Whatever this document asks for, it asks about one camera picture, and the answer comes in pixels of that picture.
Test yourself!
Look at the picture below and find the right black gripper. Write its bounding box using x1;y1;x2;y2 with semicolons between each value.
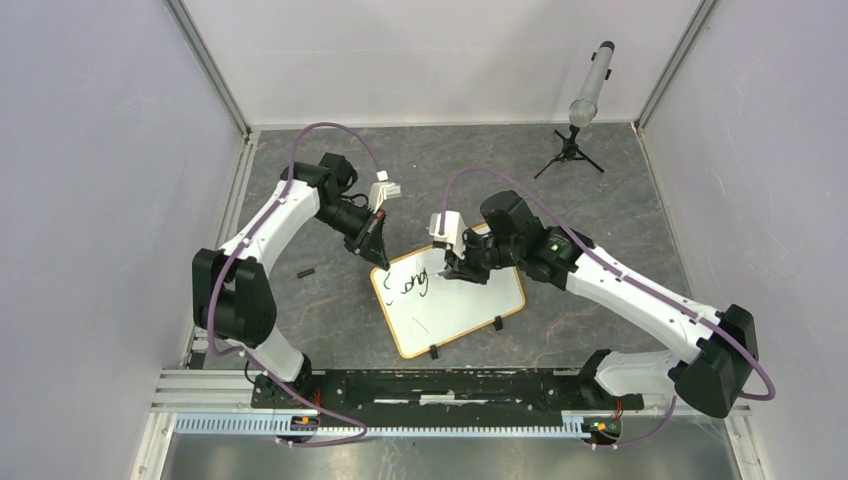
443;229;521;286

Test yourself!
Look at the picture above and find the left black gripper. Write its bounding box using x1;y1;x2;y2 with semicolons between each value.
312;198;389;270

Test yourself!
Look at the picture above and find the yellow framed whiteboard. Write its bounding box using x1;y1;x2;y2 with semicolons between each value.
370;247;526;359

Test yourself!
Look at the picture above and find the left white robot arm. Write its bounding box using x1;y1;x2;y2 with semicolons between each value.
192;153;401;408

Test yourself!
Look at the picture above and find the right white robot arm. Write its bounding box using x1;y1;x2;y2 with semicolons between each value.
429;190;759;418

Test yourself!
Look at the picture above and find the black microphone tripod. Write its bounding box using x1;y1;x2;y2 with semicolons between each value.
533;125;605;179

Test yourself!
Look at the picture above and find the silver microphone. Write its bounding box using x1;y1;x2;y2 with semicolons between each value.
569;40;615;128

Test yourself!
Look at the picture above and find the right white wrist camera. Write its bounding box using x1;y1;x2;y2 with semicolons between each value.
429;210;467;259

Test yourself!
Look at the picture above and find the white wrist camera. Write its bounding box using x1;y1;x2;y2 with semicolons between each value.
368;170;402;212
429;210;467;259

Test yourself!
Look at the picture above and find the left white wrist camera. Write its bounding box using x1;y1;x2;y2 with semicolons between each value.
368;170;402;212

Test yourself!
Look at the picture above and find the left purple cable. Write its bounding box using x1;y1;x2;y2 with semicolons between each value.
206;121;387;449

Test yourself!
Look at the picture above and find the purple cable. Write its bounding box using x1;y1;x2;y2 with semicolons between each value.
438;166;777;449
206;121;387;449

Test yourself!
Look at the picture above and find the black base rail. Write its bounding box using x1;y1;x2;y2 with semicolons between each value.
250;367;645;429

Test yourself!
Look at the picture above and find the grey slotted cable duct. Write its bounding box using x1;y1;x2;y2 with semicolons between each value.
174;413;590;440

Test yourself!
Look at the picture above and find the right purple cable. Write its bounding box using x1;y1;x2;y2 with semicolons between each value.
438;166;777;449

